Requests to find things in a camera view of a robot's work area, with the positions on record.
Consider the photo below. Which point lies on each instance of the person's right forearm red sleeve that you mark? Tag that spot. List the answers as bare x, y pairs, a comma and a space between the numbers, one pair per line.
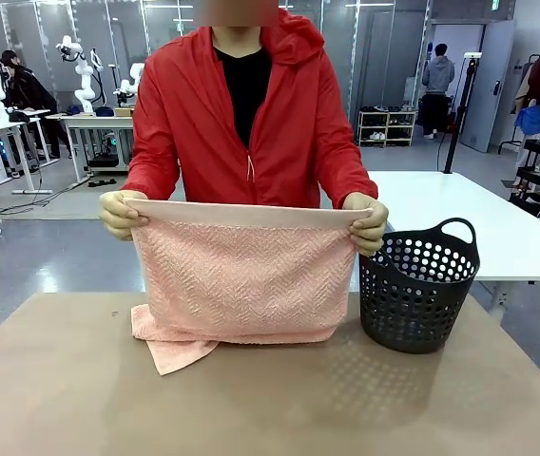
148, 178

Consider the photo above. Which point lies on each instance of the person's left hand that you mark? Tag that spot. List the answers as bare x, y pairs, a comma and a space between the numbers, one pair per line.
372, 230

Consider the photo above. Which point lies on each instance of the black perforated plastic basket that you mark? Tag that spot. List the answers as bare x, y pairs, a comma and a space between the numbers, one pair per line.
408, 346

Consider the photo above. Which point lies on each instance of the person's right hand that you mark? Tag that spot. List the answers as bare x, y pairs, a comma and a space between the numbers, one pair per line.
118, 216

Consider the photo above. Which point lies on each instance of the pink textured towel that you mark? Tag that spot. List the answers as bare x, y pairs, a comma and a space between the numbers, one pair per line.
241, 275

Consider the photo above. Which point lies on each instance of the black item on floor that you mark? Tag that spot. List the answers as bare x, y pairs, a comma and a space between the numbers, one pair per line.
101, 182

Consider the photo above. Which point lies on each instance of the person in black clothes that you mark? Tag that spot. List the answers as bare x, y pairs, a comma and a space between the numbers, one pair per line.
32, 90

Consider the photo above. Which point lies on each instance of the person in grey hoodie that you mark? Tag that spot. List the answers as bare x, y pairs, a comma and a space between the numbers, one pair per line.
438, 71

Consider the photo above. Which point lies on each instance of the white rectangular table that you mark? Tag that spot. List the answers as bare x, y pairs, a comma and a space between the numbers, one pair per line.
441, 199

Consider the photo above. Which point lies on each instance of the black tripod pole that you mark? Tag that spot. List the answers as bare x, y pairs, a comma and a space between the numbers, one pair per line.
460, 109

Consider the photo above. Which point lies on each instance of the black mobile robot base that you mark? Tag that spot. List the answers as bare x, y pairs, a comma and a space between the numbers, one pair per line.
103, 159

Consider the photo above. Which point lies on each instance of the person in red hooded jacket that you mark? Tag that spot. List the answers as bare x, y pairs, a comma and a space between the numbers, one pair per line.
298, 119

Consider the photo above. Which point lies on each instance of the person's left forearm red sleeve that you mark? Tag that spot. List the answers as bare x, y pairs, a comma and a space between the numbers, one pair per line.
351, 180

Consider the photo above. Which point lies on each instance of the light shoe rack with shoes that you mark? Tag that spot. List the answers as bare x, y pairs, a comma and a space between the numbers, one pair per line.
388, 127

